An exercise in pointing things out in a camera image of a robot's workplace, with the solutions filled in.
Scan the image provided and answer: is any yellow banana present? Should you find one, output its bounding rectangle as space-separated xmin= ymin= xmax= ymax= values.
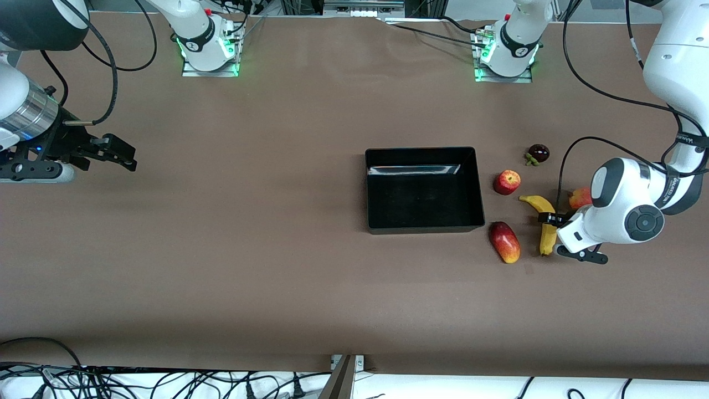
xmin=519 ymin=195 xmax=557 ymax=257

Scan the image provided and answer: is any small red yellow apple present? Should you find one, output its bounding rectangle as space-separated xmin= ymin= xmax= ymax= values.
xmin=494 ymin=170 xmax=522 ymax=196

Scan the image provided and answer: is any black rectangular plastic box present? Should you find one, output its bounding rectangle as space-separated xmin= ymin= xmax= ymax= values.
xmin=366 ymin=147 xmax=486 ymax=235

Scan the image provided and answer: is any red yellow mango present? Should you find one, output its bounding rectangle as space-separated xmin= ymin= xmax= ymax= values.
xmin=488 ymin=221 xmax=521 ymax=264

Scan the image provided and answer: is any dark purple mangosteen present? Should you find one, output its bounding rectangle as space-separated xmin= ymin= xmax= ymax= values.
xmin=525 ymin=144 xmax=551 ymax=167

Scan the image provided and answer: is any brown table cover sheet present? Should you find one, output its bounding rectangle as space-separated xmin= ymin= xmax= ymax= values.
xmin=0 ymin=11 xmax=709 ymax=383

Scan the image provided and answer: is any dark angled pole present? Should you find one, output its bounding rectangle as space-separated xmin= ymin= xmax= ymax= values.
xmin=318 ymin=355 xmax=355 ymax=399

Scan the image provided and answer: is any silver device with ports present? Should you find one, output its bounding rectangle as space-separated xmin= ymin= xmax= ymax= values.
xmin=323 ymin=0 xmax=406 ymax=17

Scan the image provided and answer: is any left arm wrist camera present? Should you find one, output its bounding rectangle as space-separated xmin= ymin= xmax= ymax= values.
xmin=557 ymin=244 xmax=609 ymax=265

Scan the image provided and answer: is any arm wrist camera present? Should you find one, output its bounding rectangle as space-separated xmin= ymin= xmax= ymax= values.
xmin=557 ymin=244 xmax=609 ymax=265
xmin=0 ymin=149 xmax=76 ymax=185

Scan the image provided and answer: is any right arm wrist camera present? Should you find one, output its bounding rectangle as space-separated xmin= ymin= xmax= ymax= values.
xmin=0 ymin=149 xmax=76 ymax=185

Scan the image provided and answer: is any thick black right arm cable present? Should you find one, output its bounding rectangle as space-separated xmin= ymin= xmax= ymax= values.
xmin=55 ymin=0 xmax=117 ymax=127

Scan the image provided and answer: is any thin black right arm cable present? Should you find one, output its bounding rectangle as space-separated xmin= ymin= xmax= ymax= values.
xmin=82 ymin=0 xmax=157 ymax=72

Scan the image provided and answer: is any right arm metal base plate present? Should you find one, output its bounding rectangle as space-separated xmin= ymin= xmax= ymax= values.
xmin=182 ymin=22 xmax=240 ymax=77

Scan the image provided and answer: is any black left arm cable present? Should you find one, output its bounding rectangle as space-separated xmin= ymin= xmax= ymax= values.
xmin=557 ymin=0 xmax=709 ymax=217

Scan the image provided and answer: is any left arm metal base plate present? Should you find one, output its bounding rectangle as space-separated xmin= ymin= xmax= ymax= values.
xmin=474 ymin=28 xmax=533 ymax=84

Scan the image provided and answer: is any black cable on table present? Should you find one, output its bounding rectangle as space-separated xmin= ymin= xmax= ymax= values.
xmin=382 ymin=17 xmax=482 ymax=45

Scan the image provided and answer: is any black cable bundle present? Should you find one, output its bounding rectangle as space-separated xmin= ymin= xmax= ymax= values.
xmin=0 ymin=337 xmax=333 ymax=399

